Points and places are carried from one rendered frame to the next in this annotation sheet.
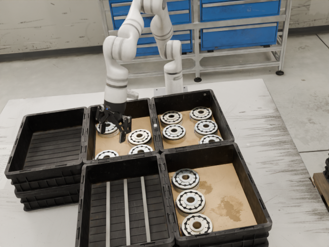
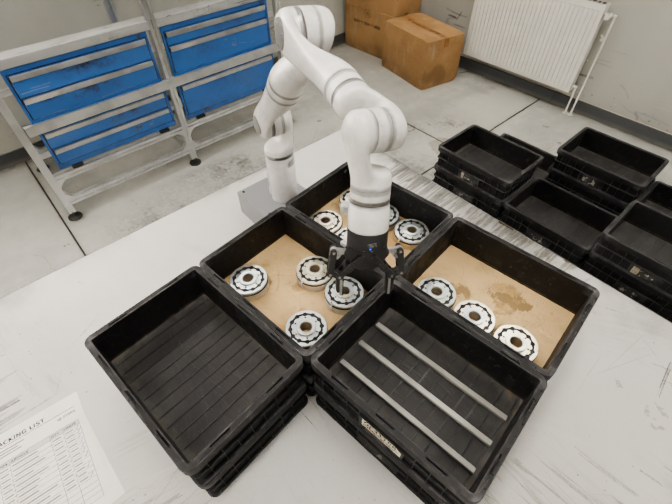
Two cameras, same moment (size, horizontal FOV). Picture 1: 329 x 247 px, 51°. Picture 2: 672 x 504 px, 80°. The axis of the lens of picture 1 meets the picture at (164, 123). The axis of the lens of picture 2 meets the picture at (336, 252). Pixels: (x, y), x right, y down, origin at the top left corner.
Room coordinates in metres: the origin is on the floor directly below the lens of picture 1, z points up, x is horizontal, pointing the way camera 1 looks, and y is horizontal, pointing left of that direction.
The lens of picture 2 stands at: (0.65, 0.56, 1.72)
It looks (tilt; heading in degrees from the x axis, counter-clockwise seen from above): 48 degrees down; 316
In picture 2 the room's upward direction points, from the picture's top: 1 degrees counter-clockwise
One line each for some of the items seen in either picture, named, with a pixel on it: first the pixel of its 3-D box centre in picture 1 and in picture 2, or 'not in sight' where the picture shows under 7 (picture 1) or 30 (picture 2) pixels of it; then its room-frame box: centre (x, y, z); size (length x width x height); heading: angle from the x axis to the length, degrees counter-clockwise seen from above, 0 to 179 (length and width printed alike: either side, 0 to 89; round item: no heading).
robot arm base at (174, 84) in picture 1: (174, 85); (282, 174); (1.56, -0.07, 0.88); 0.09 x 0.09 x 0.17; 1
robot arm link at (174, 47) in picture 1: (172, 57); (276, 131); (1.57, -0.07, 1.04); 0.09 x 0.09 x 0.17; 77
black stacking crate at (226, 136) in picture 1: (189, 128); (366, 225); (1.21, -0.11, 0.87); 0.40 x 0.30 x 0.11; 3
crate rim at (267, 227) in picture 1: (209, 186); (494, 286); (0.81, -0.13, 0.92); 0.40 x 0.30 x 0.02; 3
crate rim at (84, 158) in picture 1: (120, 128); (292, 272); (1.19, 0.19, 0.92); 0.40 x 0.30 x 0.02; 3
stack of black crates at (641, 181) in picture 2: not in sight; (590, 191); (0.90, -1.49, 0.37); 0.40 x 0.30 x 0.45; 178
